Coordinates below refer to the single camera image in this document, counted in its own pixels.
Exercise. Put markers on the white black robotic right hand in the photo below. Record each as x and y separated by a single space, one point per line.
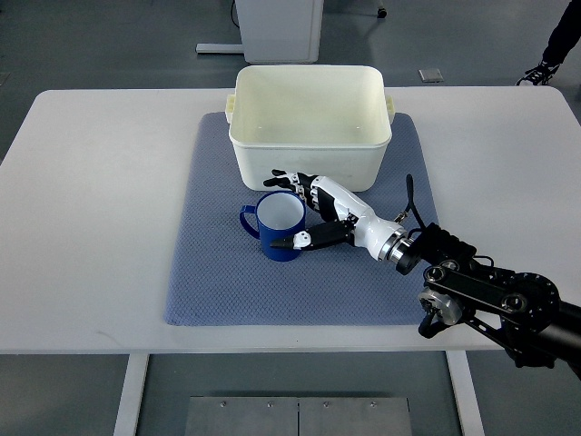
346 219

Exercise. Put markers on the blue mug white inside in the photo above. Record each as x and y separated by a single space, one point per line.
276 215

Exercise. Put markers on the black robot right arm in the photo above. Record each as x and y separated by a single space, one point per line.
521 312

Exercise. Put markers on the white plastic storage box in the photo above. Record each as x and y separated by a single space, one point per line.
332 120

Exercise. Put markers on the blue textured fabric mat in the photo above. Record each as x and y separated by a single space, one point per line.
221 277

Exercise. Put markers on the small grey floor plate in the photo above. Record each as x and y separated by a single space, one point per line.
430 75

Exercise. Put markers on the white cabinet on base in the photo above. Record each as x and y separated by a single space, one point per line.
273 32

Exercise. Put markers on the black caster wheel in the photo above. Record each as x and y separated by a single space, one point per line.
382 12

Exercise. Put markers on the right white table leg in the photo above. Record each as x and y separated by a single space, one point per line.
465 395

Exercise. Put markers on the white table leg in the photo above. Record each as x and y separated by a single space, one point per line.
465 395
128 413

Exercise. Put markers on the black white sneaker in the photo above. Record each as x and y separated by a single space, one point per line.
538 75

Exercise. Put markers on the metal floor plate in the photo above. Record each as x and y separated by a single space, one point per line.
298 416

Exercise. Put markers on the person leg black trousers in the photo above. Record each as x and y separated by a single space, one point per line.
564 37

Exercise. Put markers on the left white table leg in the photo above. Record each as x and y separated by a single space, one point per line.
128 413

